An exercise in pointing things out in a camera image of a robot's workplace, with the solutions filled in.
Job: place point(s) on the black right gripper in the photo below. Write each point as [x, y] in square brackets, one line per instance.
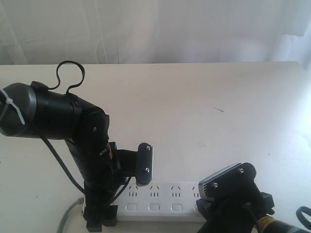
[239, 212]

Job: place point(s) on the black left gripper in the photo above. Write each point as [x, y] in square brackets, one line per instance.
[106, 170]

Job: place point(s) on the white five-outlet power strip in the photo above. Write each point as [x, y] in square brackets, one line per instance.
[171, 202]

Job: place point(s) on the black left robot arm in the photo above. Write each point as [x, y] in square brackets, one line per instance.
[36, 111]

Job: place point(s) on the white zip tie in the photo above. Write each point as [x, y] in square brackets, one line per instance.
[10, 103]

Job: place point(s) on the white backdrop curtain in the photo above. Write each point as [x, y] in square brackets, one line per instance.
[154, 31]

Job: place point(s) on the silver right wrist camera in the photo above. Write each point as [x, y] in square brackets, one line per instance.
[226, 181]

